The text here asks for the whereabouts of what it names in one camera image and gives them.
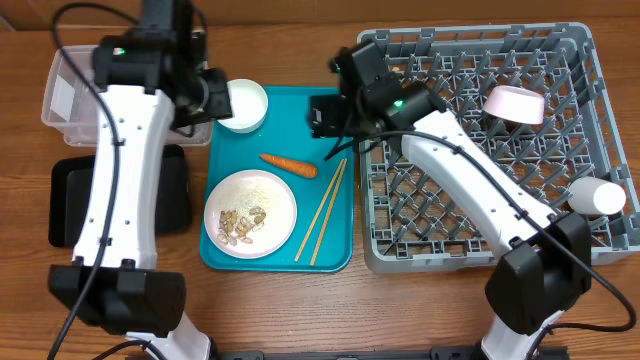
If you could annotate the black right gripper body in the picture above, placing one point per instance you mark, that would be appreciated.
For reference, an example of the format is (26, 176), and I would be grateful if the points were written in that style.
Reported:
(338, 117)

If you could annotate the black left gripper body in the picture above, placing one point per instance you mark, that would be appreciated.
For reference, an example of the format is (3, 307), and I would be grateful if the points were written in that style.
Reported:
(206, 100)

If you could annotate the white small bowl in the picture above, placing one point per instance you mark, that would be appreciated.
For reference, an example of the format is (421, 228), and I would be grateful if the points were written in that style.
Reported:
(249, 103)

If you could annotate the pink shallow bowl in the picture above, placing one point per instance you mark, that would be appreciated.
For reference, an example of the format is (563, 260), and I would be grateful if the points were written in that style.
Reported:
(515, 104)

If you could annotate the white paper cup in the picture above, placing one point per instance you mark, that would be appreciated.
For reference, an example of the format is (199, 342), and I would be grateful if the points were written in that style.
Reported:
(594, 196)

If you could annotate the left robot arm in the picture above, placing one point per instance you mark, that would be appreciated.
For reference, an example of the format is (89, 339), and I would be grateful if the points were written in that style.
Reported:
(148, 81)

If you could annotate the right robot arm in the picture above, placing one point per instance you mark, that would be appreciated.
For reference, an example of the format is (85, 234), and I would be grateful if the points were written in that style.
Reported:
(544, 260)

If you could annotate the grey dishwasher rack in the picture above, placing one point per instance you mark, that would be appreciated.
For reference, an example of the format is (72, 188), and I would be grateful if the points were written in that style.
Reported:
(411, 225)

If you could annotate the left wooden chopstick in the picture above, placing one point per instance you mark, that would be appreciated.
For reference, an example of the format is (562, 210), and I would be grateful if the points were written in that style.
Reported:
(319, 209)

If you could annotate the wooden chopstick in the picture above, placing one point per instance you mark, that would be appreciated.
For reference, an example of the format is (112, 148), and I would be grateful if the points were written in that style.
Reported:
(319, 209)
(332, 195)

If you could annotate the right wooden chopstick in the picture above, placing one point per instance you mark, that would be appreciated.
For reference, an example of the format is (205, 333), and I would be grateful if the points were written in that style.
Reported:
(332, 195)

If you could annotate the orange carrot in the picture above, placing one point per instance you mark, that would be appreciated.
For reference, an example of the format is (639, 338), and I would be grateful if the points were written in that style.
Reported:
(302, 169)

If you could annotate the teal plastic tray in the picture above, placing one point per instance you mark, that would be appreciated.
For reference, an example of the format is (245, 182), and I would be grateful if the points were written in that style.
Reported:
(286, 132)

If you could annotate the white plate with peanuts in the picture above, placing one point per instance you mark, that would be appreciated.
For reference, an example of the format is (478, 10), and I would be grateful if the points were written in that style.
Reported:
(250, 214)

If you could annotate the clear plastic bin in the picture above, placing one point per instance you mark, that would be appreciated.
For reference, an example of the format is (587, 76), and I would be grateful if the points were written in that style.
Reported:
(71, 109)

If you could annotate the black plastic tray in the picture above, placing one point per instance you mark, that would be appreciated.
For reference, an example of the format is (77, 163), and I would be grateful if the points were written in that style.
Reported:
(70, 190)

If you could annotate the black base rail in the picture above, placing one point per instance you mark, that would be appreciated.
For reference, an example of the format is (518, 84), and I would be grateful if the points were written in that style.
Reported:
(435, 353)

